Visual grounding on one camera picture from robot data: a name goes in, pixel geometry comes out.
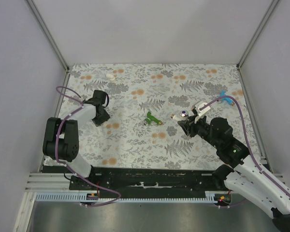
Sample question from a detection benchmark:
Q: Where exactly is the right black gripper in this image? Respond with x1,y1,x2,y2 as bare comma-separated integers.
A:
177,113,220,149

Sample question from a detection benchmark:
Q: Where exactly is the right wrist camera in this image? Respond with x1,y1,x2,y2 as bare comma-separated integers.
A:
191,101,211,124

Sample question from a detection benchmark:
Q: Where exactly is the green faucet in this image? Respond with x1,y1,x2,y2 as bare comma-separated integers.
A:
143,111,163,126

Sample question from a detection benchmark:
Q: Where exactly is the white slotted cable duct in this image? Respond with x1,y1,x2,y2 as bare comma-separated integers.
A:
33,190,219,203

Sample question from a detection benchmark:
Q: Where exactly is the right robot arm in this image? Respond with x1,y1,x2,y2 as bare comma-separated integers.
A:
178,116,290,232

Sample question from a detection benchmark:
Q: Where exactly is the white pipe elbow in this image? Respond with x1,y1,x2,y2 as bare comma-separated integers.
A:
106,73,116,80

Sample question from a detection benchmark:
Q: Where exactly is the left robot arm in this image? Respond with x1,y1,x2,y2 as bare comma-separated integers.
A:
43,90,110,190

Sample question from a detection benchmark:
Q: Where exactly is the white chrome faucet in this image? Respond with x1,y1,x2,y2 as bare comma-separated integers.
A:
171,110,189,121

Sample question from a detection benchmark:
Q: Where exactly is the blue faucet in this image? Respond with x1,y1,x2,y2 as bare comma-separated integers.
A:
218,90,235,106

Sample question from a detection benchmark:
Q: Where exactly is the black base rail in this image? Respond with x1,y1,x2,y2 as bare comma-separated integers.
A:
69,167,228,199

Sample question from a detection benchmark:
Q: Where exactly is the floral table mat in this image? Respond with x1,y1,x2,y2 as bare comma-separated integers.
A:
59,64,261,170

